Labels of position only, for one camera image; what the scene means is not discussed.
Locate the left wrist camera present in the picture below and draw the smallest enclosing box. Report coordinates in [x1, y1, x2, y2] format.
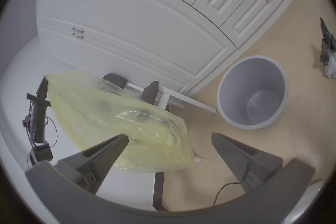
[22, 115, 33, 129]

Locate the white wardrobe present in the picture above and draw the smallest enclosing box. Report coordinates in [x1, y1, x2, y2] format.
[36, 0, 299, 99]

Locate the yellow plastic bag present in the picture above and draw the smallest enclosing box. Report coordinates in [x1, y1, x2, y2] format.
[45, 69, 195, 173]

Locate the black cable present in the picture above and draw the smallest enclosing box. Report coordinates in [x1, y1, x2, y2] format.
[213, 183, 243, 206]

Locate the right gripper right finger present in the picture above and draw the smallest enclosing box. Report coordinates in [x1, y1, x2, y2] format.
[212, 132, 283, 195]

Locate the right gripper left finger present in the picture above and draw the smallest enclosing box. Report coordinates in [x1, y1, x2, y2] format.
[56, 134, 130, 195]

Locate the black plastic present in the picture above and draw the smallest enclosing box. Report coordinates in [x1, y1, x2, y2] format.
[318, 17, 336, 67]

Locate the white trash bin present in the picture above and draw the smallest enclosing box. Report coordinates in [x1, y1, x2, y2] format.
[217, 55, 289, 131]

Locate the white printed wrapper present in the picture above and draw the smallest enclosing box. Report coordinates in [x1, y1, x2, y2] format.
[325, 56, 336, 79]

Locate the white chair grey seat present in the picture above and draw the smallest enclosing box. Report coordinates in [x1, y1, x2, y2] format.
[101, 73, 217, 163]

